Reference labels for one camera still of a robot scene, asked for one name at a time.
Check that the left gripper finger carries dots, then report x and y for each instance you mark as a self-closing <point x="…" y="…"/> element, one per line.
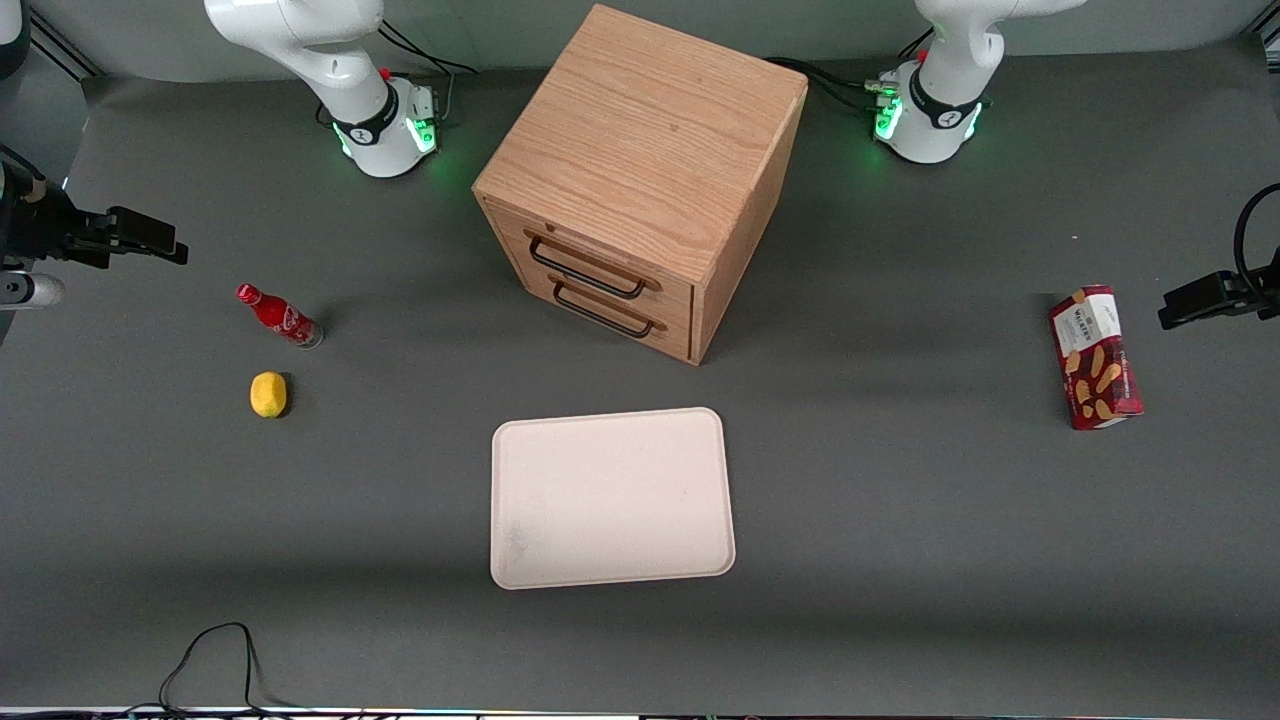
<point x="1255" y="295"/>
<point x="1190" y="298"/>

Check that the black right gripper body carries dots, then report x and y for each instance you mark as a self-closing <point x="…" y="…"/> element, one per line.
<point x="40" y="226"/>

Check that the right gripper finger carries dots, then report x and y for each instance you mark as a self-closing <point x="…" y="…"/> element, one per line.
<point x="140" y="232"/>
<point x="88" y="240"/>

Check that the red coke bottle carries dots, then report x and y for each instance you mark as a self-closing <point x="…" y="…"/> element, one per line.
<point x="282" y="318"/>

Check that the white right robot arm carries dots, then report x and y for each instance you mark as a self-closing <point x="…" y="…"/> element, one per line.
<point x="330" y="60"/>

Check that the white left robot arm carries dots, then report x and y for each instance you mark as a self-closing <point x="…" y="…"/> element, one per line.
<point x="950" y="70"/>

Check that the cream plastic tray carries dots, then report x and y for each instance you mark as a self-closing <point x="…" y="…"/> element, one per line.
<point x="612" y="498"/>

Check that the red tartan shortbread box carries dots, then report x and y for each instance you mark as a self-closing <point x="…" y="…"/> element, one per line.
<point x="1097" y="360"/>

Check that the yellow lemon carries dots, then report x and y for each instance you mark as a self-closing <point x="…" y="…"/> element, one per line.
<point x="268" y="394"/>

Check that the wooden drawer front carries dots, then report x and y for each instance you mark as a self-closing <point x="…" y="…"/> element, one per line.
<point x="672" y="338"/>
<point x="600" y="255"/>

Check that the wooden drawer cabinet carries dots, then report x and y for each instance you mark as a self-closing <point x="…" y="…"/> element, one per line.
<point x="640" y="140"/>

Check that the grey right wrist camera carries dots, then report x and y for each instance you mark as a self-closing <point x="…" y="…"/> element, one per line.
<point x="30" y="291"/>

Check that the black rail strip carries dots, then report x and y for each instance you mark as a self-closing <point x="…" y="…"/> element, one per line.
<point x="1270" y="40"/>
<point x="65" y="52"/>

